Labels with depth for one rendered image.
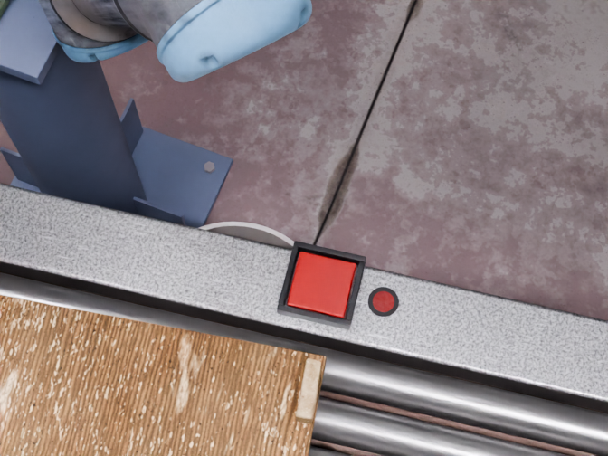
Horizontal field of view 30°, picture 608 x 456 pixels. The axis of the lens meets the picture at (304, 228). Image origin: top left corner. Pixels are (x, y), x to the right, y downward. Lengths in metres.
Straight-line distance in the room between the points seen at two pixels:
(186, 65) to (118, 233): 0.44
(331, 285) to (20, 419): 0.33
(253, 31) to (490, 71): 1.59
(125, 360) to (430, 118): 1.26
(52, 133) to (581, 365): 0.87
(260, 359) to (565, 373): 0.31
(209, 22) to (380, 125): 1.50
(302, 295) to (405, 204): 1.06
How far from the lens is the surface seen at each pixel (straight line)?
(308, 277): 1.16
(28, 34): 1.38
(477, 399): 1.15
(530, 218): 2.22
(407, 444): 1.13
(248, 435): 1.11
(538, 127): 2.30
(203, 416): 1.12
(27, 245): 1.22
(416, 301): 1.17
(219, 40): 0.78
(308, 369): 1.10
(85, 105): 1.68
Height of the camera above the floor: 2.03
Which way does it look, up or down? 69 degrees down
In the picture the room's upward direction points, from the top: straight up
